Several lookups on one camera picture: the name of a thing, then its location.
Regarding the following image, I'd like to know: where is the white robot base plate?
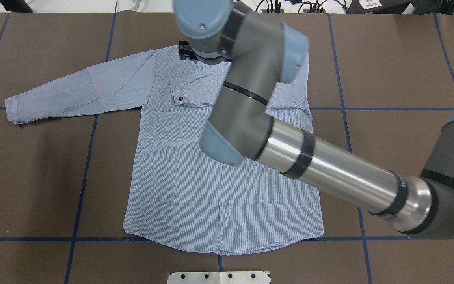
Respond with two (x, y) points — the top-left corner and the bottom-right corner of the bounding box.
(167, 271), (272, 284)

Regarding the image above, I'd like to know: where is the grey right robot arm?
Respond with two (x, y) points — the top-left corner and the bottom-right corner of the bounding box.
(173, 0), (454, 239)

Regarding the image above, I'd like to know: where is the black object top left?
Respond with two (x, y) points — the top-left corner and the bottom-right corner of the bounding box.
(0, 0), (33, 13)

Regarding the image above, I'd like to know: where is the light blue striped shirt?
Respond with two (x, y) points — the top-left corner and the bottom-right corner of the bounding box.
(5, 45), (324, 255)

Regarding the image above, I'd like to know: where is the black device with label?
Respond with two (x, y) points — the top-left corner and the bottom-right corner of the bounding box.
(347, 0), (411, 14)

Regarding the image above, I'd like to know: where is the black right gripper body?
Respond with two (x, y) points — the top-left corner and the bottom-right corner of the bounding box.
(178, 40), (227, 66)

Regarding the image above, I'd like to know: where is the black cable bundle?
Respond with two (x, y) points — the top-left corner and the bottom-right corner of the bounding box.
(254, 0), (348, 14)

